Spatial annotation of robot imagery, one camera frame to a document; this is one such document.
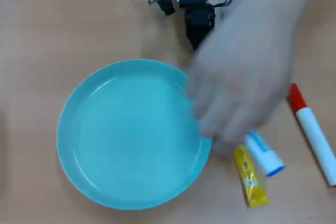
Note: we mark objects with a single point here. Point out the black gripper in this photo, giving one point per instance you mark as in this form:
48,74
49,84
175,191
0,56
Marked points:
198,18

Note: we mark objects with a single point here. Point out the blue capped white marker pen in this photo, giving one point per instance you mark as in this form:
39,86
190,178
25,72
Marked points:
265,155

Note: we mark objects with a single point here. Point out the red capped white marker pen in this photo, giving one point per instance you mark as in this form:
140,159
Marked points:
315,134

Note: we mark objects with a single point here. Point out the bare human hand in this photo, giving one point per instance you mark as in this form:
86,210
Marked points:
249,64

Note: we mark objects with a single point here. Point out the yellow stick sachet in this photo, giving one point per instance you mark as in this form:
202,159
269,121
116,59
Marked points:
250,179

